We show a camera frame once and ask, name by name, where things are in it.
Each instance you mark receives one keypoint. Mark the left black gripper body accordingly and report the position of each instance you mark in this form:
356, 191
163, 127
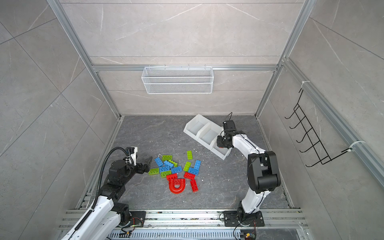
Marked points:
138, 169

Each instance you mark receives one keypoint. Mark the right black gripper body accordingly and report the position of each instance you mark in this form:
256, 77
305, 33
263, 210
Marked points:
222, 142

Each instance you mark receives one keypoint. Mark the white three-compartment bin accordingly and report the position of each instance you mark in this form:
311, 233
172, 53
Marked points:
205, 132

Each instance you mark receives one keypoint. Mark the blue lego brick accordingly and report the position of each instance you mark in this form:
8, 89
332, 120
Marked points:
167, 163
176, 170
164, 169
197, 165
159, 162

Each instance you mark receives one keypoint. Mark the red arch lego piece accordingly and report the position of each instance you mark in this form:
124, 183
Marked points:
177, 186

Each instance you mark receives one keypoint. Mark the green lego brick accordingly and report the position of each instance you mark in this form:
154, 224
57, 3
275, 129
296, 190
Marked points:
167, 157
187, 166
189, 155
154, 171
165, 174

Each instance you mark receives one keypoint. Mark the blue lego brick low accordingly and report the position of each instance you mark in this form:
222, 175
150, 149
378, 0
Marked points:
193, 171

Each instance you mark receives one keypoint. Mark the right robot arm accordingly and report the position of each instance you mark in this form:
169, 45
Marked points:
263, 173

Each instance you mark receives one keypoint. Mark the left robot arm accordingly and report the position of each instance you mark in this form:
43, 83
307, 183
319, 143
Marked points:
106, 213

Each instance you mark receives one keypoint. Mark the green lego brick bottom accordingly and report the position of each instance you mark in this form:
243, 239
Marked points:
165, 174

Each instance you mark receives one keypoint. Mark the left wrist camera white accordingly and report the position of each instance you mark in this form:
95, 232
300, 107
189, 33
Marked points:
131, 158

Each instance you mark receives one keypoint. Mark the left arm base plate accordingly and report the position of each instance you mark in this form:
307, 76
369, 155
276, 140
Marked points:
132, 219

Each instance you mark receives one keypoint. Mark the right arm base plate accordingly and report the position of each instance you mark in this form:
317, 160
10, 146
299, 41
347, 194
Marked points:
237, 219

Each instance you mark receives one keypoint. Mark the white wire mesh basket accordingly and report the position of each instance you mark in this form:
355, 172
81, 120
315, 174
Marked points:
178, 80

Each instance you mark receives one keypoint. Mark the black wire hook rack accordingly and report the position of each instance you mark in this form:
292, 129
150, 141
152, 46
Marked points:
310, 135

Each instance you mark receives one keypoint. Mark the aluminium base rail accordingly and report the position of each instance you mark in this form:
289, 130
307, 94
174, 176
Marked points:
205, 224

